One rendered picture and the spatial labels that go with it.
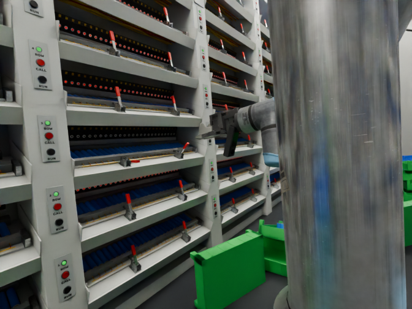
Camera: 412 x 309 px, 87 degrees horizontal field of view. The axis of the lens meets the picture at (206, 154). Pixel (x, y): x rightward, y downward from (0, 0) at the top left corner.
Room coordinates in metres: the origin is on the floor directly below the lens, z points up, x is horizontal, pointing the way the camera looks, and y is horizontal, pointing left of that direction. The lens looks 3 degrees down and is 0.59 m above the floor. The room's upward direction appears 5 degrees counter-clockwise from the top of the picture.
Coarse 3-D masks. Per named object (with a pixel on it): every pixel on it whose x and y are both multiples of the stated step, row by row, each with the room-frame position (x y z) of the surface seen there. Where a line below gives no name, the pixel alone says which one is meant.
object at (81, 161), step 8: (136, 152) 0.86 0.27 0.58; (144, 152) 0.88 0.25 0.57; (152, 152) 0.90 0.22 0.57; (160, 152) 0.94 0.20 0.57; (168, 152) 0.98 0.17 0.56; (184, 152) 1.07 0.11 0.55; (80, 160) 0.68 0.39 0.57; (88, 160) 0.70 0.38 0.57; (96, 160) 0.72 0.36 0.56; (104, 160) 0.74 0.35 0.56; (112, 160) 0.77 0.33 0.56
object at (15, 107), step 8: (8, 80) 0.60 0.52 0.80; (8, 88) 0.58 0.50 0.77; (16, 88) 0.56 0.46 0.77; (0, 96) 0.57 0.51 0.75; (8, 96) 0.56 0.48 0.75; (16, 96) 0.56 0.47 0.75; (0, 104) 0.52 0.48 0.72; (8, 104) 0.54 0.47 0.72; (16, 104) 0.55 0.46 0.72; (0, 112) 0.52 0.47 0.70; (8, 112) 0.53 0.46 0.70; (16, 112) 0.54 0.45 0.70; (0, 120) 0.52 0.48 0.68; (8, 120) 0.53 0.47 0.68; (16, 120) 0.54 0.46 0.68
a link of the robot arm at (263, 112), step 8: (256, 104) 0.71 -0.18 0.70; (264, 104) 0.68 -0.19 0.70; (272, 104) 0.66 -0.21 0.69; (248, 112) 0.71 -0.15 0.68; (256, 112) 0.69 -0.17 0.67; (264, 112) 0.67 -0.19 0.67; (272, 112) 0.66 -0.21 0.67; (256, 120) 0.69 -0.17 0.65; (264, 120) 0.67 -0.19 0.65; (272, 120) 0.65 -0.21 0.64; (256, 128) 0.72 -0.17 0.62
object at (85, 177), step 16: (80, 144) 0.80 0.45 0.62; (192, 144) 1.14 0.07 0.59; (144, 160) 0.86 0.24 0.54; (160, 160) 0.90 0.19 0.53; (176, 160) 0.94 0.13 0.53; (192, 160) 1.02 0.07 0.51; (80, 176) 0.63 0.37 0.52; (96, 176) 0.67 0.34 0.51; (112, 176) 0.72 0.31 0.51; (128, 176) 0.77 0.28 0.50
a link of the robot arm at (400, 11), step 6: (402, 0) 0.30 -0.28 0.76; (408, 0) 0.30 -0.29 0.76; (402, 6) 0.31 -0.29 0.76; (408, 6) 0.31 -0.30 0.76; (402, 12) 0.32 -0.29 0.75; (408, 12) 0.32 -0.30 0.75; (402, 18) 0.32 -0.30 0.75; (408, 18) 0.33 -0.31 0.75; (402, 24) 0.33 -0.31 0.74; (408, 24) 0.34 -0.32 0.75; (402, 30) 0.34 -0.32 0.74
